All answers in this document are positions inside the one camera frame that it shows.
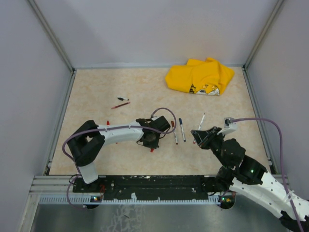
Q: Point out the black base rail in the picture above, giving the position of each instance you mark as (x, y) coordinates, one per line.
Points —
(152, 187)

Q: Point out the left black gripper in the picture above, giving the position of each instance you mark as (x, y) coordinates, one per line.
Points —
(153, 145)

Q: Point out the white slotted cable duct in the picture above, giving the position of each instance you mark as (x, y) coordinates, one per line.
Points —
(93, 200)

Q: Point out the yellow folded t-shirt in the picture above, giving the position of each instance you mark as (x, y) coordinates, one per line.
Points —
(204, 77)

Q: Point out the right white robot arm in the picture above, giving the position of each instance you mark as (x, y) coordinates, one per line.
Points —
(244, 175)

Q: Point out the black capped marker pen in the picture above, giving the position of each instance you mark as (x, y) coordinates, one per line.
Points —
(122, 98)

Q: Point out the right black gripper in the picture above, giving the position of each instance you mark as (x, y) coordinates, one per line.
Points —
(203, 137)

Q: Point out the white pen red tip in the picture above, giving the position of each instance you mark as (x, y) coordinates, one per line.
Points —
(200, 125)

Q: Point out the white pen blue markings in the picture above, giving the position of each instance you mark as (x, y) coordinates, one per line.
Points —
(175, 135)

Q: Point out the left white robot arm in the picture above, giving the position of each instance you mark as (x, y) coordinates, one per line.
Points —
(90, 138)

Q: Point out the dark red pen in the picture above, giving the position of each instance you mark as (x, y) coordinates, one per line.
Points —
(121, 105)

